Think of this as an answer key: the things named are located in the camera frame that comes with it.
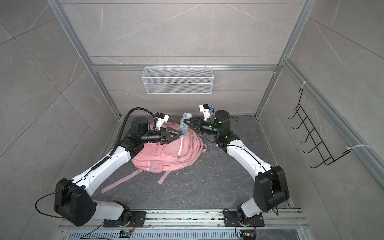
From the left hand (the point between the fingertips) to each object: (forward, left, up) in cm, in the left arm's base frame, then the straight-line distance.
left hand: (180, 132), depth 70 cm
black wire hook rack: (-15, -62, +1) cm, 63 cm away
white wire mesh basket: (+47, +3, -2) cm, 47 cm away
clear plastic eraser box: (+3, -1, +1) cm, 3 cm away
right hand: (+5, -2, +2) cm, 6 cm away
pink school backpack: (-1, +15, -23) cm, 27 cm away
